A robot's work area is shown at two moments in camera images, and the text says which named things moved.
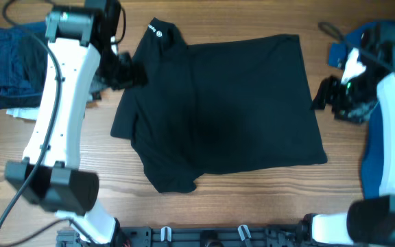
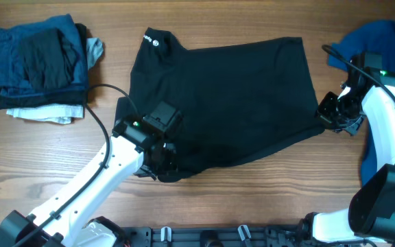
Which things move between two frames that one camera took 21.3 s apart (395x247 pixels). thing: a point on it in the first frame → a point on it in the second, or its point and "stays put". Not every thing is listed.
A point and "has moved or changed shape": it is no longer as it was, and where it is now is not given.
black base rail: [308, 235] stays put
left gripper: [134, 74] → [170, 165]
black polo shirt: [217, 108] has moved or changed shape
